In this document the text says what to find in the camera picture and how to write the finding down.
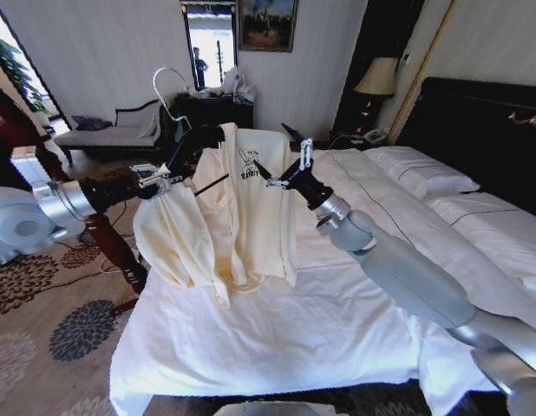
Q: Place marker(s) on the table lamp with cream shade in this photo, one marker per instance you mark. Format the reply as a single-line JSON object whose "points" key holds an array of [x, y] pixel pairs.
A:
{"points": [[377, 78]]}

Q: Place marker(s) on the black hanger with white hook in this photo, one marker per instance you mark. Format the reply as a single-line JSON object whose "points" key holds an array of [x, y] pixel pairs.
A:
{"points": [[187, 145]]}

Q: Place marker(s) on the floral patterned rug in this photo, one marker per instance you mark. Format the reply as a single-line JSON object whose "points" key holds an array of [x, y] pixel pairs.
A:
{"points": [[42, 338]]}

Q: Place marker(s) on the grey chaise lounge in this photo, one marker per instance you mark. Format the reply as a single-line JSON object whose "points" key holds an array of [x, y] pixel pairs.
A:
{"points": [[107, 136]]}

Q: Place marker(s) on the cream rabbit print shirt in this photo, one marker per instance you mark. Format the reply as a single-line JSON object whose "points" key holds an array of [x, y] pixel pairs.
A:
{"points": [[250, 225]]}

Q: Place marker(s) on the cream throw cloth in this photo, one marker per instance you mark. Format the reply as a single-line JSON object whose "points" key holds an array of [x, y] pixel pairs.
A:
{"points": [[150, 123]]}

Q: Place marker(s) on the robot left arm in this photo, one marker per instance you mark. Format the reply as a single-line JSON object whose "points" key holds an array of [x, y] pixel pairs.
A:
{"points": [[21, 225]]}

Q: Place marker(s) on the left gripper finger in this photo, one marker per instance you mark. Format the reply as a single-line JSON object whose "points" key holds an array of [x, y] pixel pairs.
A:
{"points": [[148, 170], [155, 184]]}

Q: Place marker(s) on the framed painting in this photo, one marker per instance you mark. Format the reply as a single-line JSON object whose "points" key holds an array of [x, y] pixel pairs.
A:
{"points": [[268, 26]]}

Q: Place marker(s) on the white pillow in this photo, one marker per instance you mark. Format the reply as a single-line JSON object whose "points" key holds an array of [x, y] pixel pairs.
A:
{"points": [[420, 171], [498, 225]]}

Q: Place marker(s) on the white robot front shell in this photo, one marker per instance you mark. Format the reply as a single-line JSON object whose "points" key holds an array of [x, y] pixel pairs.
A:
{"points": [[272, 409]]}

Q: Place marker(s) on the wall mirror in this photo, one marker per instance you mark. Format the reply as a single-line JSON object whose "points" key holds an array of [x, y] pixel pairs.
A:
{"points": [[211, 39]]}

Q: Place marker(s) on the white telephone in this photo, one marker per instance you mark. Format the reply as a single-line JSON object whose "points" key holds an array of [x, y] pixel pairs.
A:
{"points": [[375, 135]]}

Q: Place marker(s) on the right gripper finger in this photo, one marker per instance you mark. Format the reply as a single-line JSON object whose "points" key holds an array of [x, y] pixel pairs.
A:
{"points": [[307, 156], [277, 183]]}

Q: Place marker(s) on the person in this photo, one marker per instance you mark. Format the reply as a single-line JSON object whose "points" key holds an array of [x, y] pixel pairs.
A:
{"points": [[200, 69]]}

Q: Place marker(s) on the green plant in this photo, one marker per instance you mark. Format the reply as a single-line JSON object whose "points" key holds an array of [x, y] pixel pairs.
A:
{"points": [[12, 65]]}

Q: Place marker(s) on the dark wooden dresser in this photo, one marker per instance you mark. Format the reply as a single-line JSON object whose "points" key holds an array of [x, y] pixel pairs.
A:
{"points": [[211, 112]]}

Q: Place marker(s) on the red-brown wooden bedpost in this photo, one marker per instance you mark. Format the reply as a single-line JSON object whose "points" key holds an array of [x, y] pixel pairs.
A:
{"points": [[116, 251]]}

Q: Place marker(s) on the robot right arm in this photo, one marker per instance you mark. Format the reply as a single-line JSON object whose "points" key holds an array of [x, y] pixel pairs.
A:
{"points": [[407, 277]]}

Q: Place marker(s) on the purple cushion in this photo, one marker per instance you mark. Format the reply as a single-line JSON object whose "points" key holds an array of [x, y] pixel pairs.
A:
{"points": [[91, 122]]}

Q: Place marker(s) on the white bed sheet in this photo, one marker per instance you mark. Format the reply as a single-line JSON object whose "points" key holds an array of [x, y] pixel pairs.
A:
{"points": [[294, 338]]}

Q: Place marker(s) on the dark wooden headboard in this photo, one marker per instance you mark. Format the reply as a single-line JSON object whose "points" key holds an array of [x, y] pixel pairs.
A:
{"points": [[476, 112]]}

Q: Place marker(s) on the white plastic bag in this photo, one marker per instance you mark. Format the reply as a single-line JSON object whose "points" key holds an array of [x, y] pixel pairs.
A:
{"points": [[237, 84]]}

